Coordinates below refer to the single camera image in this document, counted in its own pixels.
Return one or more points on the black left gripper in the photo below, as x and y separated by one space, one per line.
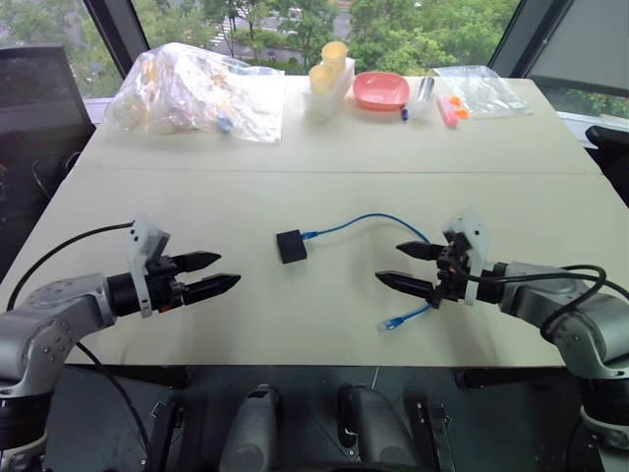
164 292

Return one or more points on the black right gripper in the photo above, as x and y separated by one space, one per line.
452 280

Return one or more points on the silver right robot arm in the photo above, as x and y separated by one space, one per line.
560 305

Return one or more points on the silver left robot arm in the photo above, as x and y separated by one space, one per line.
54 305

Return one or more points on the small black box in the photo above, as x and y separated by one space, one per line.
292 247

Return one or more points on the small blue marker cap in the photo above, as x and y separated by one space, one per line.
405 114

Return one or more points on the pink rectangular block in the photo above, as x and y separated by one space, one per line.
447 115

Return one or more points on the small orange piece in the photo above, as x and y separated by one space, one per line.
458 100
463 115

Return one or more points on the dark rounded grey shape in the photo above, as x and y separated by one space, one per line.
253 432
378 432

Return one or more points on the clear cup with silver cylinder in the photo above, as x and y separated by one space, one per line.
425 96

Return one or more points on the pink plastic bowl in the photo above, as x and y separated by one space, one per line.
381 91

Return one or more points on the large clear stuffed plastic bag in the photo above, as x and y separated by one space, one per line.
182 93

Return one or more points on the white plastic tray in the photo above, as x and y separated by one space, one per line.
326 100

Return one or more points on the flat clear plastic bag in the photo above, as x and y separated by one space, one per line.
486 91

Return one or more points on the short yellow plastic cup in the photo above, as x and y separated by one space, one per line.
322 79

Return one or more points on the black office chair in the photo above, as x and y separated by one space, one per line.
611 157

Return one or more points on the tall yellow plastic cup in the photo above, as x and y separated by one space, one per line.
335 55

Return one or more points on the black monitor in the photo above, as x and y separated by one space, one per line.
34 91

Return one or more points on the grey window roller blind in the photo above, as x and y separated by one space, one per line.
589 44

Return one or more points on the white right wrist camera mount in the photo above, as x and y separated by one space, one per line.
475 236

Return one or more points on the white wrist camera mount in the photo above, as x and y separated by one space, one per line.
475 236
142 241

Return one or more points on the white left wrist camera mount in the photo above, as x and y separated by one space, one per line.
142 241

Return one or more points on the dark window frame post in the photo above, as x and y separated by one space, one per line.
115 34
533 34

